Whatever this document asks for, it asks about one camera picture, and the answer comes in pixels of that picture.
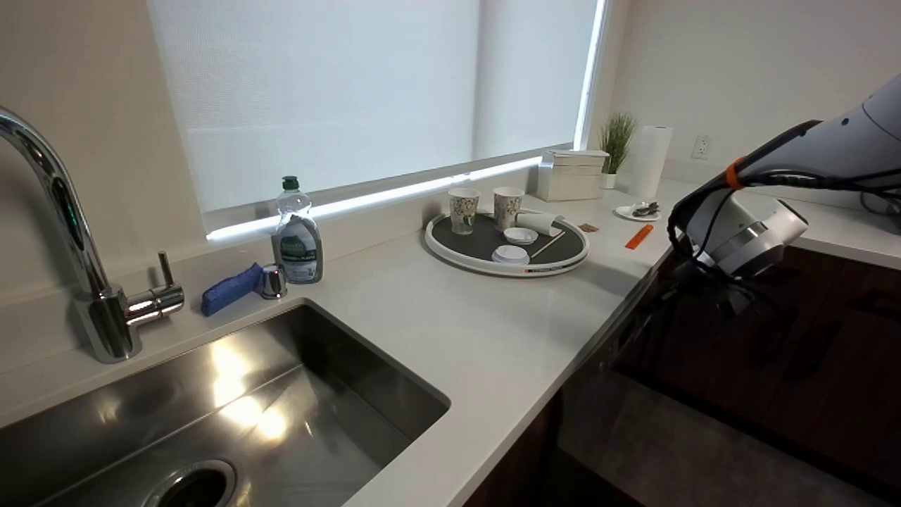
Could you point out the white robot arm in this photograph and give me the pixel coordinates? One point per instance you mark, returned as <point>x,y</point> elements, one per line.
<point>859,149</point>

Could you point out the small white dish left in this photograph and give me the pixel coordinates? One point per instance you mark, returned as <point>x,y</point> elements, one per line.
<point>510,255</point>

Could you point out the small white dish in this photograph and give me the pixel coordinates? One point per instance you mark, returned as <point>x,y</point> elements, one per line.
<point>510,255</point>
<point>518,235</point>

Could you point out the small white dish right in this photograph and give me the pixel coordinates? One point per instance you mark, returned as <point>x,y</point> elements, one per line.
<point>518,235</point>

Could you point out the patterned paper cup right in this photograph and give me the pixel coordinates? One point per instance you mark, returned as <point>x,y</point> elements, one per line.
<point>507,205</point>

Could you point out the round black white tray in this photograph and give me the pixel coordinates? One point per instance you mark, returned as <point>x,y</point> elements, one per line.
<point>477,248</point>

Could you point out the rolled white napkin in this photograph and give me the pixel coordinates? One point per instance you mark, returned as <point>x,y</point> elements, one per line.
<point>538,221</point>

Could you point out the wooden chopstick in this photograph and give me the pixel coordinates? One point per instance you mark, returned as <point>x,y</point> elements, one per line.
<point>542,250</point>

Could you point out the white storage container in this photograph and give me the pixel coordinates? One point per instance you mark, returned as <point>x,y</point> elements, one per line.
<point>570,176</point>

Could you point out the dish soap bottle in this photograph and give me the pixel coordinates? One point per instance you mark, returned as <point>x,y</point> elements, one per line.
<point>296,240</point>

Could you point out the white window roller blind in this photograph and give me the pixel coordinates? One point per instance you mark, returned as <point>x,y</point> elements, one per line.
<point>352,90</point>

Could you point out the orange strip on counter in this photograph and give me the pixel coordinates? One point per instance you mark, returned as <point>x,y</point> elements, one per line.
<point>639,238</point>

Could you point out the small plate with item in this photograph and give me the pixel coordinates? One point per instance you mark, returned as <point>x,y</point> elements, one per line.
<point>636,211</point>

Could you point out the small green potted plant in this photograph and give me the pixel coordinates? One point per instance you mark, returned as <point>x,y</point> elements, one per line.
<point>614,143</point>

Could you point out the stainless steel sink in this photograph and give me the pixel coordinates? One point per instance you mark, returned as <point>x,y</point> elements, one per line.
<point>287,412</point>

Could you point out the white paper towel roll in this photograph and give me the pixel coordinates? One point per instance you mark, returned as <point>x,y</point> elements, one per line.
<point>648,159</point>

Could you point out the chrome kitchen faucet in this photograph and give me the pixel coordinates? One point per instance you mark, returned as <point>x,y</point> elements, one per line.
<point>106,309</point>

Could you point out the dark wood lower cabinets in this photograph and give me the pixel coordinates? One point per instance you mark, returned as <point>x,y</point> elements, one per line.
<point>790,402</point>

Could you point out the blue handled dish brush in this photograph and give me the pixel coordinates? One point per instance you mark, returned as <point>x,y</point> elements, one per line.
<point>266,281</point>

